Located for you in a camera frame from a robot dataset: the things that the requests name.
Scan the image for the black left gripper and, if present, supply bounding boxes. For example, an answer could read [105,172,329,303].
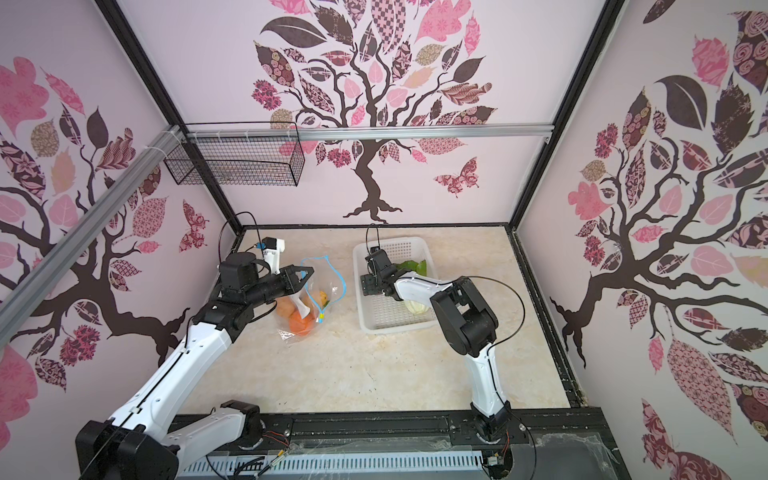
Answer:
[245,264,314,308]

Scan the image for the tan wrinkled toy bun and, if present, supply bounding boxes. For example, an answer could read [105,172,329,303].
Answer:
[275,297,297,319]

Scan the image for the clear blue-zipper zip bag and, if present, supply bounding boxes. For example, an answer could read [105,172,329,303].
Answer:
[275,255,347,343]

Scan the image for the green toy cabbage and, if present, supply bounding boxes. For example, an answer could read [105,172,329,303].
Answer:
[396,260,428,276]

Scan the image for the orange toy pumpkin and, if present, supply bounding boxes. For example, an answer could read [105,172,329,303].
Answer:
[288,310,316,337]

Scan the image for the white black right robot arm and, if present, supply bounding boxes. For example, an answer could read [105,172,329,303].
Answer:
[365,247,512,443]

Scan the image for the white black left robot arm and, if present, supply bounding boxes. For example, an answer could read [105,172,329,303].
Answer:
[75,252,314,479]

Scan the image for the white perforated plastic basket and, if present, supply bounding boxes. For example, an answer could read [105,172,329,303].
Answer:
[353,236,439,334]

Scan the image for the black base platform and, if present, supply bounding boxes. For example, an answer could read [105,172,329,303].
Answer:
[199,407,630,479]

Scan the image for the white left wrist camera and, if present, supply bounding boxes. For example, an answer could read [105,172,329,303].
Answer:
[260,237,285,274]

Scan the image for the black wire mesh basket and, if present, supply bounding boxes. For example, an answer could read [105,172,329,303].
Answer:
[164,120,305,187]

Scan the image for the aluminium rail back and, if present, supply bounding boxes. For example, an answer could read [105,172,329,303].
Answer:
[186,123,554,142]

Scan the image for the aluminium rail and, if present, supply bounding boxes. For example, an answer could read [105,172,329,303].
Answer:
[186,123,554,142]
[1,125,184,345]

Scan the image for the white slotted cable duct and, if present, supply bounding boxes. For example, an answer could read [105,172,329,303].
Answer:
[179,451,487,479]

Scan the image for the aluminium rail left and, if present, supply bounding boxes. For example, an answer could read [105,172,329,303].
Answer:
[1,125,184,345]

